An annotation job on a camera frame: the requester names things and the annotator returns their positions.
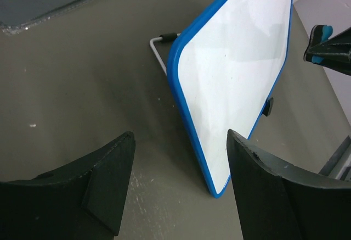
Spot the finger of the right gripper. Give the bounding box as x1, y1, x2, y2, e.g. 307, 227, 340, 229
304, 28, 350, 76

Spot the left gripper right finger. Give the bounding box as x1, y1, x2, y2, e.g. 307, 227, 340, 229
227, 130, 350, 239

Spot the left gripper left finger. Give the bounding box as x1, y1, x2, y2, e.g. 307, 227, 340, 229
1, 131, 135, 239

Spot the blue whiteboard eraser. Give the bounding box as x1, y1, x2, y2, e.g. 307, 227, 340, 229
309, 25, 333, 47

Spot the blue framed whiteboard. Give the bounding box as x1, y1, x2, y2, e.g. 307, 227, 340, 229
166, 0, 293, 198

